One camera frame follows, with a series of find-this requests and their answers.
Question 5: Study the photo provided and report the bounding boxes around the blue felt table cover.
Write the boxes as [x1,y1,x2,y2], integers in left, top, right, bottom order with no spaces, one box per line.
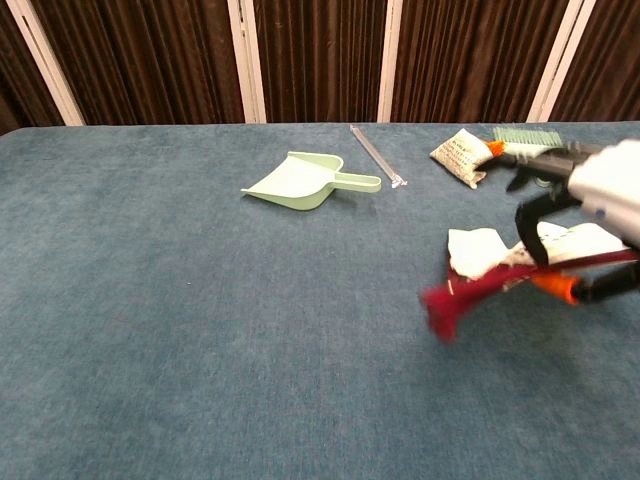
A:
[0,121,640,480]

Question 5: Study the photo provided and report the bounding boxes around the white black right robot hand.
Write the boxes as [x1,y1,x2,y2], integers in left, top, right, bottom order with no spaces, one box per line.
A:
[499,139,640,306]

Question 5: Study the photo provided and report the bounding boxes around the red ribbed paper folding fan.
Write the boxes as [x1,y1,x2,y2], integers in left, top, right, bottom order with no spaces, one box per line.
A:
[421,222,640,344]

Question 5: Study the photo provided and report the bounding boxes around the clear plastic tube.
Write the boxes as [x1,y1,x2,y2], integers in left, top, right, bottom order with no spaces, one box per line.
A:
[349,124,409,190]

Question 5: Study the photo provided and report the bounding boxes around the white screen frame post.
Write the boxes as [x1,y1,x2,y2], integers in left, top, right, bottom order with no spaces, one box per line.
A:
[4,0,85,127]
[375,0,404,124]
[227,0,268,125]
[526,0,585,124]

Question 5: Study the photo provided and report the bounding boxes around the dark brown curtain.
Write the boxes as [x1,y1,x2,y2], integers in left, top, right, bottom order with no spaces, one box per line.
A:
[0,0,640,134]

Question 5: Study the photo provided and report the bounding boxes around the light green plastic dustpan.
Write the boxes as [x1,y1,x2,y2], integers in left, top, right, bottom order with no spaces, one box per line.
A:
[240,151,384,212]

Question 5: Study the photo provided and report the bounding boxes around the light green hand brush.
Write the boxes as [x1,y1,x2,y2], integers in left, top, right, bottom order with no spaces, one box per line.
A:
[492,125,564,149]

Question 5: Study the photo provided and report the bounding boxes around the white orange snack packet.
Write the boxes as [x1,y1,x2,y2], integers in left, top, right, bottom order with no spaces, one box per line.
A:
[429,127,506,190]

